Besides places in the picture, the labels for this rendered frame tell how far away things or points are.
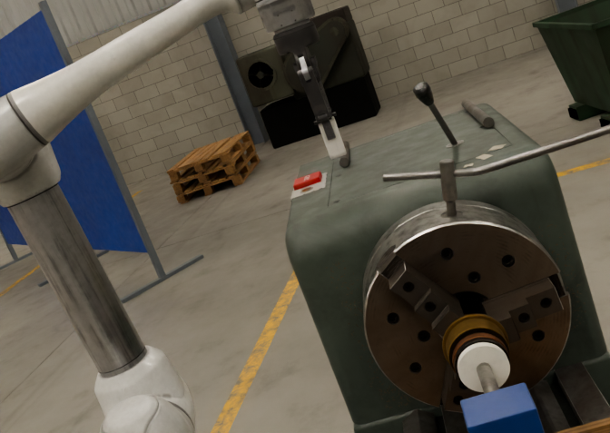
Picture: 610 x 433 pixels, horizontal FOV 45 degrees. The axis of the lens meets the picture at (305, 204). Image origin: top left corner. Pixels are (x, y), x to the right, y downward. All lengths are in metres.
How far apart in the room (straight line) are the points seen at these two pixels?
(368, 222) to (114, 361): 0.56
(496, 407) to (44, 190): 0.89
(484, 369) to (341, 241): 0.39
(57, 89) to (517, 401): 0.82
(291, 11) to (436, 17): 9.96
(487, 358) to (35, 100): 0.78
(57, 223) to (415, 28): 10.00
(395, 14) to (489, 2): 1.33
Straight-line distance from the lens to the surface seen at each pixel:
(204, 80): 11.91
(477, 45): 11.23
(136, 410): 1.36
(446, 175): 1.14
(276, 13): 1.26
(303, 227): 1.32
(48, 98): 1.25
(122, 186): 6.07
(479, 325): 1.06
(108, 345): 1.49
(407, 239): 1.13
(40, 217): 1.43
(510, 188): 1.29
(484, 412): 0.90
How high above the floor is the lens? 1.59
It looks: 13 degrees down
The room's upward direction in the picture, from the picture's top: 21 degrees counter-clockwise
